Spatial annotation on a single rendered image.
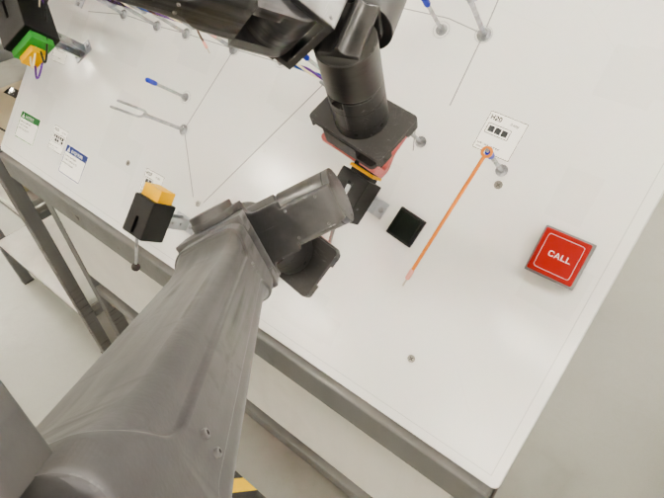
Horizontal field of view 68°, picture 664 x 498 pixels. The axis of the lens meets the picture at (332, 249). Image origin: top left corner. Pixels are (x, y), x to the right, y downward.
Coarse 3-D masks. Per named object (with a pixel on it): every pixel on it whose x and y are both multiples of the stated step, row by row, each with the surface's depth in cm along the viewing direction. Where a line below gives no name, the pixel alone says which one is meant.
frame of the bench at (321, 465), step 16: (48, 208) 124; (96, 288) 142; (112, 304) 141; (112, 320) 154; (256, 416) 114; (272, 432) 113; (288, 432) 111; (304, 448) 109; (320, 464) 106; (336, 480) 104; (352, 496) 103; (368, 496) 102
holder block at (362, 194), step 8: (344, 168) 59; (344, 176) 59; (352, 176) 59; (360, 176) 58; (344, 184) 59; (360, 184) 58; (368, 184) 58; (352, 192) 59; (360, 192) 58; (368, 192) 59; (376, 192) 61; (352, 200) 58; (360, 200) 58; (368, 200) 60; (360, 208) 60; (360, 216) 61
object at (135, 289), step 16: (64, 224) 123; (80, 240) 122; (96, 240) 114; (80, 256) 132; (96, 256) 122; (112, 256) 113; (96, 272) 131; (112, 272) 121; (128, 272) 112; (112, 288) 130; (128, 288) 120; (144, 288) 111; (160, 288) 104; (128, 304) 129; (144, 304) 119
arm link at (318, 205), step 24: (288, 192) 47; (312, 192) 44; (336, 192) 46; (216, 216) 41; (264, 216) 45; (288, 216) 44; (312, 216) 44; (336, 216) 44; (264, 240) 45; (288, 240) 45
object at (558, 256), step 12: (552, 228) 54; (540, 240) 54; (552, 240) 53; (564, 240) 53; (576, 240) 52; (540, 252) 54; (552, 252) 53; (564, 252) 53; (576, 252) 52; (588, 252) 52; (528, 264) 54; (540, 264) 54; (552, 264) 53; (564, 264) 53; (576, 264) 52; (552, 276) 53; (564, 276) 53; (576, 276) 52
